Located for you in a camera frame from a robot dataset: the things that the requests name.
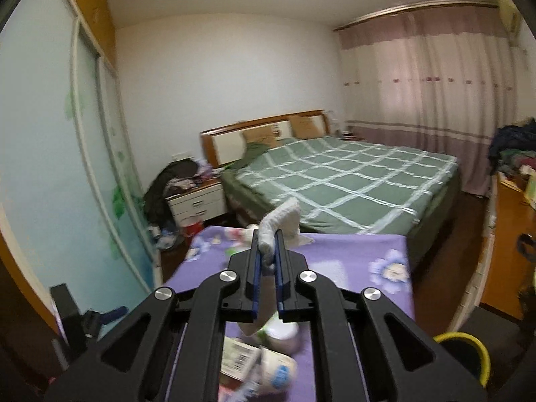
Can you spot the white paper cup blue print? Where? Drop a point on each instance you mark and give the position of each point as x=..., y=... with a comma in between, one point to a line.
x=273, y=373

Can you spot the green plaid bed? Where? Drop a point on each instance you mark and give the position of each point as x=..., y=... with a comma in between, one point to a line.
x=349, y=187

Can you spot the white barcode package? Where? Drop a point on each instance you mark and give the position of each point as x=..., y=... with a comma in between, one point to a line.
x=238, y=358

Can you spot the brown pillow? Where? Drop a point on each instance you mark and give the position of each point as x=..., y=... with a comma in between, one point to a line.
x=262, y=134
x=303, y=127

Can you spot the white tissue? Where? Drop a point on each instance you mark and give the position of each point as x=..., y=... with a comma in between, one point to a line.
x=286, y=218

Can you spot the wooden desk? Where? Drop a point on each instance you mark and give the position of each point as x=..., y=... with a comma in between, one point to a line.
x=509, y=271

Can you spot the sliding wardrobe door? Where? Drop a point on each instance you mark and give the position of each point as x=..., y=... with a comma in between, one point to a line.
x=71, y=202

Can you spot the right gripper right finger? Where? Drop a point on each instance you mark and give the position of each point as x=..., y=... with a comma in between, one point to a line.
x=304, y=295

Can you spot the pink white curtain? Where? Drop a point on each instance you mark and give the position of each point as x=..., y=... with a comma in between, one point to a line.
x=441, y=79

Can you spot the black jacket on nightstand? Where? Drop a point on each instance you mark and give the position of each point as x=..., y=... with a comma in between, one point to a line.
x=176, y=177

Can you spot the brown pillow left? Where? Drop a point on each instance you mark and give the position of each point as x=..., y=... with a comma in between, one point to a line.
x=262, y=134

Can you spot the brown pillow right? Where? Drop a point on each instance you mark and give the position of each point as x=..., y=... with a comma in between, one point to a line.
x=303, y=127

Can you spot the white nightstand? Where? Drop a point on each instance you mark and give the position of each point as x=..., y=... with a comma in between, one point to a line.
x=205, y=202

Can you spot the red bucket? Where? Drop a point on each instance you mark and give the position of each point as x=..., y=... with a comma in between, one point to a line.
x=190, y=227

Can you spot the yellow rim trash bin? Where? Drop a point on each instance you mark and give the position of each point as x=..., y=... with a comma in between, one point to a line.
x=469, y=351

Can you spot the pile of clothes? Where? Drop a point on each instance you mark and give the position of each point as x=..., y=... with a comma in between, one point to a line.
x=511, y=137

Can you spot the purple floral tablecloth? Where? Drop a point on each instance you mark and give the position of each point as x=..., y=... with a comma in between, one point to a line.
x=352, y=262

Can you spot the wooden headboard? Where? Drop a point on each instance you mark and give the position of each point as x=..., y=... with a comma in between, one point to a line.
x=226, y=144

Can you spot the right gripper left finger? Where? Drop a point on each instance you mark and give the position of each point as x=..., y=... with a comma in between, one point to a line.
x=233, y=294

